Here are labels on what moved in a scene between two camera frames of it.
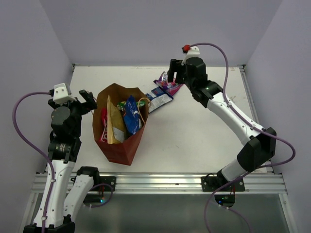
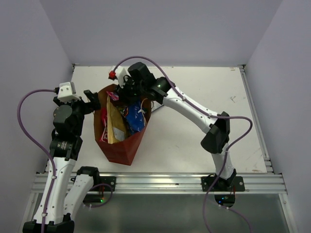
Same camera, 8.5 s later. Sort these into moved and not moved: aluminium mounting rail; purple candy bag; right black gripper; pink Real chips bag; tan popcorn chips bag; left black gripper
Moved: right black gripper; purple candy bag
Not moved: left black gripper; aluminium mounting rail; pink Real chips bag; tan popcorn chips bag
